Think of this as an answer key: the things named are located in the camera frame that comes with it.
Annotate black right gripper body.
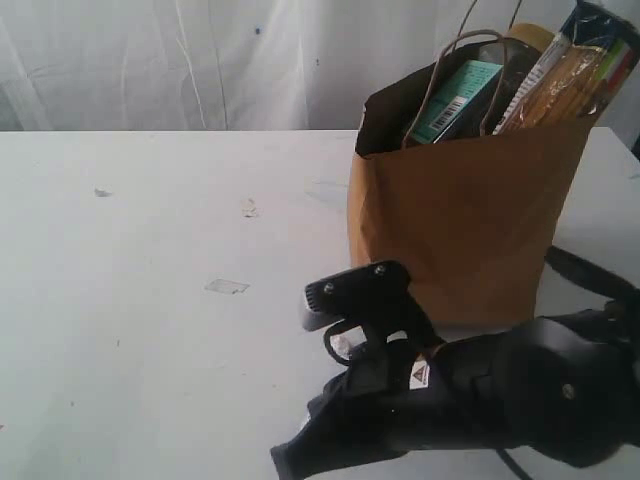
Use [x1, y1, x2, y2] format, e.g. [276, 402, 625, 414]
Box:
[304, 304, 501, 461]

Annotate white paper ball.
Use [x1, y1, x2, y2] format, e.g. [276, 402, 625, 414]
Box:
[330, 335, 353, 358]

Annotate large brown paper bag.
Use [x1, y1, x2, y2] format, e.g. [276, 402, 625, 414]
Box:
[347, 43, 593, 328]

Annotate spaghetti packet dark blue ends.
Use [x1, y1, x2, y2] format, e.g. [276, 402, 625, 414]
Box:
[493, 1, 639, 135]

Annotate nut jar with gold lid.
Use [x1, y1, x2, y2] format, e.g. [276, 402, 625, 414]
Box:
[404, 22, 556, 146]

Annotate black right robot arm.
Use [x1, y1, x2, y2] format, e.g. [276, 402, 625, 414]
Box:
[270, 246, 639, 479]

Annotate clear tape piece on table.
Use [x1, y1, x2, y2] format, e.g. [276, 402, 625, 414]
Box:
[204, 278, 250, 295]

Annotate small white paper scrap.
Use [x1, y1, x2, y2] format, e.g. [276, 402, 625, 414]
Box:
[242, 198, 259, 218]

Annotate white backdrop curtain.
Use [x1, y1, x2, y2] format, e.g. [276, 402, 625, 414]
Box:
[0, 0, 640, 135]

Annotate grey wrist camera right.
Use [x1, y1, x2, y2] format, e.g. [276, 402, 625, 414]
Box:
[302, 260, 411, 332]

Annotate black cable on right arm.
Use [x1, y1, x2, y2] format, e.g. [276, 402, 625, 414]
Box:
[494, 447, 539, 480]

